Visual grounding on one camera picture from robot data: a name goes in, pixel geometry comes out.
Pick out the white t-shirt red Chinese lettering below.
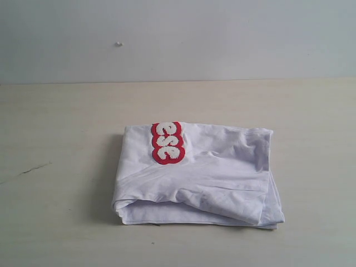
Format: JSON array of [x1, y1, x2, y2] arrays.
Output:
[[112, 121, 285, 229]]

